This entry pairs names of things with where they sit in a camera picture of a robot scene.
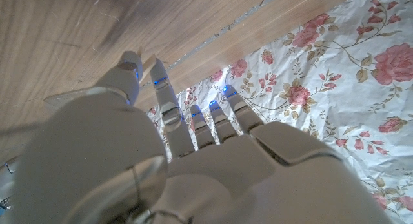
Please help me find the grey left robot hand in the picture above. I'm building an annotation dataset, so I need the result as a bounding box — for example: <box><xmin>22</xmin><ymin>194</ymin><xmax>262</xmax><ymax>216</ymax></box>
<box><xmin>9</xmin><ymin>50</ymin><xmax>393</xmax><ymax>224</ymax></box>

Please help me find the wooden clothespin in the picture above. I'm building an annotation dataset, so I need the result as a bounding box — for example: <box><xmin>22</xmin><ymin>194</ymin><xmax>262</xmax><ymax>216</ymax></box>
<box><xmin>137</xmin><ymin>48</ymin><xmax>157</xmax><ymax>88</ymax></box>

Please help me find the floral backdrop cloth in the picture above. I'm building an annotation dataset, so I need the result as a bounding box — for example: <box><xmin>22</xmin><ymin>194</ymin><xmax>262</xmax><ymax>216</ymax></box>
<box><xmin>146</xmin><ymin>0</ymin><xmax>413</xmax><ymax>224</ymax></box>

